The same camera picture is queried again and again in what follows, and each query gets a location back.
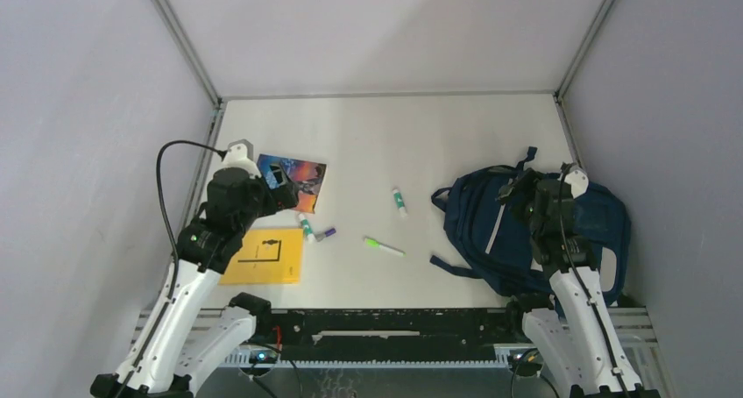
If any Jane Eyre paperback book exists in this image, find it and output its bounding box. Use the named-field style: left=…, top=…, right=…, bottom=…
left=257, top=154, right=327, bottom=214

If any navy blue backpack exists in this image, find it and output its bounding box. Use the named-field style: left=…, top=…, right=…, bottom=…
left=430, top=146, right=631, bottom=304

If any yellow paperback book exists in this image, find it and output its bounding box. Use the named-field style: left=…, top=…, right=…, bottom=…
left=218, top=228, right=304, bottom=286

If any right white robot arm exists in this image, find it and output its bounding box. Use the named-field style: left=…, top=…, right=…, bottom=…
left=499, top=164, right=660, bottom=397

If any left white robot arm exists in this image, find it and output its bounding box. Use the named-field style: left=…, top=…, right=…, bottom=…
left=90, top=164, right=298, bottom=397

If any green white glue stick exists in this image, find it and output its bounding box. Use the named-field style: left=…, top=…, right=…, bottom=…
left=297, top=213, right=316, bottom=243

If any purple capped small tube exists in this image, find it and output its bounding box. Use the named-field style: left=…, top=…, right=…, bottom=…
left=316, top=228, right=336, bottom=242

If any green capped marker pen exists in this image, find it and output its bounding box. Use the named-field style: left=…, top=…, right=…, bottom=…
left=364, top=238, right=406, bottom=257

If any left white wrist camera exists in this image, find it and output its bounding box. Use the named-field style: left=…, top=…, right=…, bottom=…
left=222, top=139, right=262, bottom=179

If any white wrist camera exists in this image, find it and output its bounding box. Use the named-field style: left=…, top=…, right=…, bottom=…
left=562, top=163, right=590, bottom=199
left=222, top=139, right=262, bottom=179

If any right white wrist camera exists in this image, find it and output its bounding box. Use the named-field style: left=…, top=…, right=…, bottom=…
left=562, top=163, right=590, bottom=199

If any white slotted cable duct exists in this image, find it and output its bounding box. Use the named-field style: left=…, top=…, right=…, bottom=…
left=218, top=348, right=512, bottom=369

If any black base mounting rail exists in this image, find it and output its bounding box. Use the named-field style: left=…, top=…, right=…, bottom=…
left=253, top=308, right=526, bottom=359

